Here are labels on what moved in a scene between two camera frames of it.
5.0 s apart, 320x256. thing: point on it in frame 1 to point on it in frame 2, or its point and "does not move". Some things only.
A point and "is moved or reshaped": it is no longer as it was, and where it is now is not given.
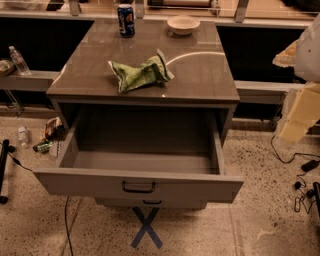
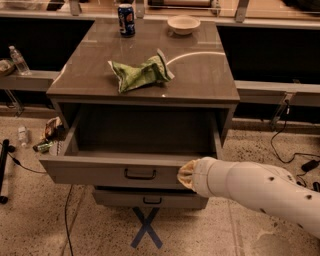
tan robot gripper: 308,55 to 204,176
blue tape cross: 146,227 does not move
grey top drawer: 159,154 is moved or reshaped
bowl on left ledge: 6,67 does not move
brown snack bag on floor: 55,129 does not move
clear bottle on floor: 23,136 does not move
